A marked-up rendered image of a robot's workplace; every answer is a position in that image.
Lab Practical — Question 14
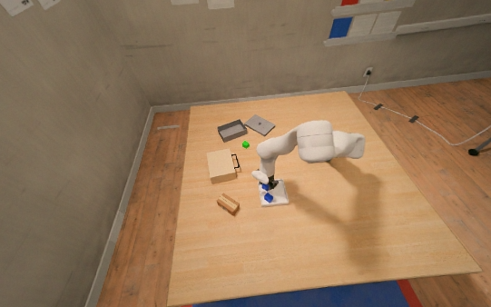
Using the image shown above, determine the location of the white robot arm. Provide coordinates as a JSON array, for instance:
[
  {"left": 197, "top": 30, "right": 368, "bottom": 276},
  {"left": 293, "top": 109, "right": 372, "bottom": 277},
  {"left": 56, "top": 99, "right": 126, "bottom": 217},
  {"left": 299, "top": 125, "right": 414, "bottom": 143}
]
[{"left": 251, "top": 120, "right": 366, "bottom": 184}]

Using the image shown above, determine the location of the grey square panel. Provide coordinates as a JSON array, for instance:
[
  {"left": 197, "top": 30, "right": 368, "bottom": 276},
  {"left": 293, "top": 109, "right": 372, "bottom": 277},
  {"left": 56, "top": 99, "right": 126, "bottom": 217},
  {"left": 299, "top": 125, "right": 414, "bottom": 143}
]
[{"left": 244, "top": 114, "right": 276, "bottom": 136}]

